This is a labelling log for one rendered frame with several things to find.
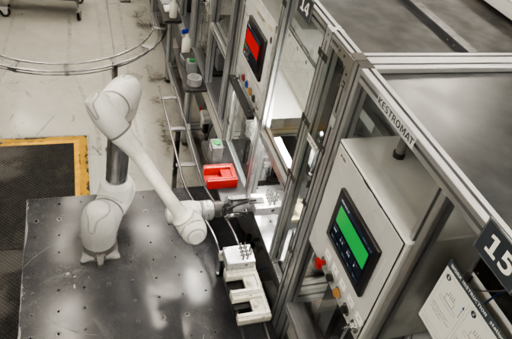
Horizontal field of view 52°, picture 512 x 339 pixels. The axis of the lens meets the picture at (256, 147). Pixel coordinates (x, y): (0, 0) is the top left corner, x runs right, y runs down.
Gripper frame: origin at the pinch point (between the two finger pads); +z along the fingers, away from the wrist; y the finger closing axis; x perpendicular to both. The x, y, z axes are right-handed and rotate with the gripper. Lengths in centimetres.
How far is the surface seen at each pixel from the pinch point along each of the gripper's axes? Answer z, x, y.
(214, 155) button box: -9.8, 43.2, -5.3
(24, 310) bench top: -102, -15, -33
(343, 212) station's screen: 1, -64, 61
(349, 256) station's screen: 1, -74, 53
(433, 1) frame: 63, 8, 95
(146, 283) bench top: -51, -10, -34
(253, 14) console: 3, 50, 70
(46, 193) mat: -105, 125, -99
